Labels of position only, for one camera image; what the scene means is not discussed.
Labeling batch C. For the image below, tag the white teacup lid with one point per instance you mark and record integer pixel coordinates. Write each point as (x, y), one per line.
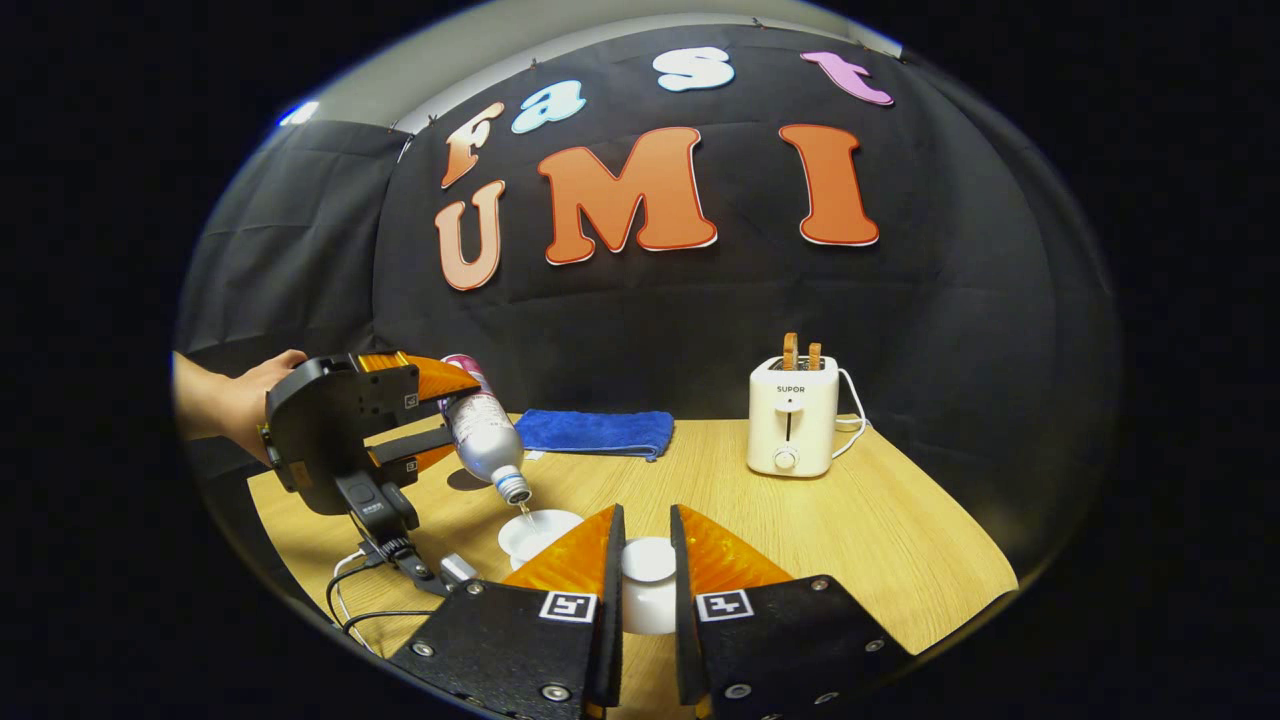
(648, 580)

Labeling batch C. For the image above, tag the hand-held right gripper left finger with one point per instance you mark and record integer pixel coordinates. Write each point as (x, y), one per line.
(520, 650)

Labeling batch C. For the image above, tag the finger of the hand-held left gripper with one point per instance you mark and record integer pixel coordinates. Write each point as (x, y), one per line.
(440, 380)
(410, 448)

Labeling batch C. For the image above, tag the black backdrop cloth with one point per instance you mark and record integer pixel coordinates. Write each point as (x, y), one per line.
(650, 330)

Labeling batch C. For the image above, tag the white toaster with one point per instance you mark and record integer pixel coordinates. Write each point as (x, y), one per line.
(790, 420)

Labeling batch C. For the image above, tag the blue towel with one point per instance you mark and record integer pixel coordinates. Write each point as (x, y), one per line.
(595, 432)

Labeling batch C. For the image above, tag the silver water bottle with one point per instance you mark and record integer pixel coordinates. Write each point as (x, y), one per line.
(480, 430)

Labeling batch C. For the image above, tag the white teacup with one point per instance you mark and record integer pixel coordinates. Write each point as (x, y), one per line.
(535, 540)

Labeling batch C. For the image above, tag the ceiling light panel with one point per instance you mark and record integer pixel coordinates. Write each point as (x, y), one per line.
(298, 112)

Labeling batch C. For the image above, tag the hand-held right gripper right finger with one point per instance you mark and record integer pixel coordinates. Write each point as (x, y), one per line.
(790, 650)

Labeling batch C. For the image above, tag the dark round coaster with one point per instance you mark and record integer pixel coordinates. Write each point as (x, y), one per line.
(462, 481)

